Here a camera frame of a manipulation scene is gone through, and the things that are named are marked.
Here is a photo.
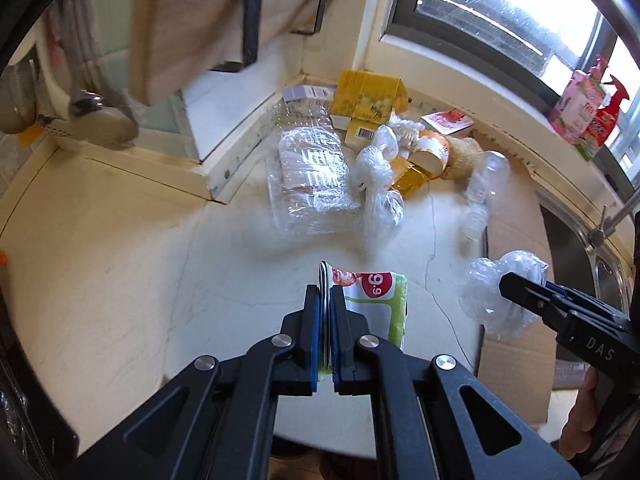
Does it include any red spray bottle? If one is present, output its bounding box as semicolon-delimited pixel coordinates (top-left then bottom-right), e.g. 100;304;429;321
575;56;631;162

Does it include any black appliance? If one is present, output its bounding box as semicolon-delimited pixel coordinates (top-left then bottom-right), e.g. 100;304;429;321
0;285;81;480

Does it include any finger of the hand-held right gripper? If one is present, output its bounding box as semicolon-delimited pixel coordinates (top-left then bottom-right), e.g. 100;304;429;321
499;272;572;334
545;281;629;322

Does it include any orange white paper cup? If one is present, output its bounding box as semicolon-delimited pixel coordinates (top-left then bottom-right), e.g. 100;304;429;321
407;130;451;179

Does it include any steel sink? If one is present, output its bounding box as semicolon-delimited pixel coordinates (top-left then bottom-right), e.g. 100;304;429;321
539;190;637;311

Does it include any clear plastic bottle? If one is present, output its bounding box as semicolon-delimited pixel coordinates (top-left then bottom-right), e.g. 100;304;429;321
460;150;511;247

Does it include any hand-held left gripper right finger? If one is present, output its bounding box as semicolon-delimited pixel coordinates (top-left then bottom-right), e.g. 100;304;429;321
330;287;583;480

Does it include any pink packet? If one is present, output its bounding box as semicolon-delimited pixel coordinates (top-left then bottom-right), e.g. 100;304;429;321
547;70;603;144

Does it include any small white purple box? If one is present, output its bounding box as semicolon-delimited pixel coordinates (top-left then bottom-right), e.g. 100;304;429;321
282;85;336;107

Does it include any blurred beige metal object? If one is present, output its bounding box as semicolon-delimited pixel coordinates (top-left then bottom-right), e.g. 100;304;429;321
35;87;142;150

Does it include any wooden wall shelf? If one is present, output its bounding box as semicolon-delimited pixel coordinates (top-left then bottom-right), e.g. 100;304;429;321
127;0;367;107

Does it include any large clear plastic packaging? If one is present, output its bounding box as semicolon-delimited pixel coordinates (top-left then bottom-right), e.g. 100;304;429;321
267;100;362;239

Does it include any flattened brown cardboard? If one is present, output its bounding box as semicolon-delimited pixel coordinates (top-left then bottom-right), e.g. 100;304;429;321
472;130;560;428

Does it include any green white wet wipes packet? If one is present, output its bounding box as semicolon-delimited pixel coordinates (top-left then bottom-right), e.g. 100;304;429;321
320;260;408;376

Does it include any knotted clear plastic bag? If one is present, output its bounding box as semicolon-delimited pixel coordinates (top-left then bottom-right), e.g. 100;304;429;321
352;125;406;252

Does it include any dark window frame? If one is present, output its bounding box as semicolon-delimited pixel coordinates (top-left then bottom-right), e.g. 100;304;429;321
379;0;640;203

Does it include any yellow carton box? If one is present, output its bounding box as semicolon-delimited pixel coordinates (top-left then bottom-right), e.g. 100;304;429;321
332;70;406;123

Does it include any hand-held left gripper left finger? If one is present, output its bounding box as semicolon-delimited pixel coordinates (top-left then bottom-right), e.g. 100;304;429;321
60;284;331;480

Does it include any person's right hand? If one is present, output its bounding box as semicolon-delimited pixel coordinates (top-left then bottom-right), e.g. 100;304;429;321
558;369;601;462

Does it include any yellow packet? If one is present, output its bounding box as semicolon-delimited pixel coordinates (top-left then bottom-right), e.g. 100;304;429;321
387;156;432;199

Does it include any steel faucet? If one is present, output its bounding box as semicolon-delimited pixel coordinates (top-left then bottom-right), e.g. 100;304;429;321
590;194;640;249

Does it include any red white box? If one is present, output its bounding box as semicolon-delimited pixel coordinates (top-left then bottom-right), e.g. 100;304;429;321
420;109;474;139

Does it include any black shelf bracket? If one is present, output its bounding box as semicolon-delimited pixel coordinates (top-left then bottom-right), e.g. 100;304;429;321
210;0;265;74
291;0;331;36

